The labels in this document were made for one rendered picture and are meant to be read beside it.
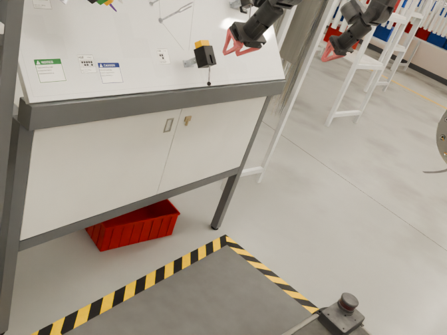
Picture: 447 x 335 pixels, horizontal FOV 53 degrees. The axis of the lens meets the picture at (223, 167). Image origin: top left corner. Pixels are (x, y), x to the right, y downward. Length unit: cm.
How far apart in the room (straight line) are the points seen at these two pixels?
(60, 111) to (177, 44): 50
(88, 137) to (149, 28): 38
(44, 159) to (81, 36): 34
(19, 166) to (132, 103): 35
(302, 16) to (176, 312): 174
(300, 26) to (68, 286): 183
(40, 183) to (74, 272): 68
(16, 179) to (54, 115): 22
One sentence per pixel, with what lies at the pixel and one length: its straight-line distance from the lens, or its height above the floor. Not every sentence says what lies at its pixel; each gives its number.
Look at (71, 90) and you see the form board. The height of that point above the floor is 89.
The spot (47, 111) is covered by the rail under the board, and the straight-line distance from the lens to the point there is 118.
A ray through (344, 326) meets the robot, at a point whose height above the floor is 28.
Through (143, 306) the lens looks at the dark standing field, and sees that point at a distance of 188.
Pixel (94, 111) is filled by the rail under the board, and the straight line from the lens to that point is 126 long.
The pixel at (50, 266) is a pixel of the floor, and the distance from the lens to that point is 196.
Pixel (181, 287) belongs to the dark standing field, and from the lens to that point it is 200.
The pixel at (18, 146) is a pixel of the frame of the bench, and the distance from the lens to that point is 124.
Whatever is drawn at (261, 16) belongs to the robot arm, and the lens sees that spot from 127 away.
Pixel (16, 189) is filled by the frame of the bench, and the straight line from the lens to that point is 132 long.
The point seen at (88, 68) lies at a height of 93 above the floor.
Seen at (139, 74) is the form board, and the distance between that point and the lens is 137.
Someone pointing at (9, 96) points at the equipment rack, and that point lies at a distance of 110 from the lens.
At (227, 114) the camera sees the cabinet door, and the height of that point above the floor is 71.
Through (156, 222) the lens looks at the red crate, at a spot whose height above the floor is 11.
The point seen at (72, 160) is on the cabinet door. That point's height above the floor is 65.
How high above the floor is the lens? 137
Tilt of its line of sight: 27 degrees down
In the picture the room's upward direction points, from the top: 20 degrees clockwise
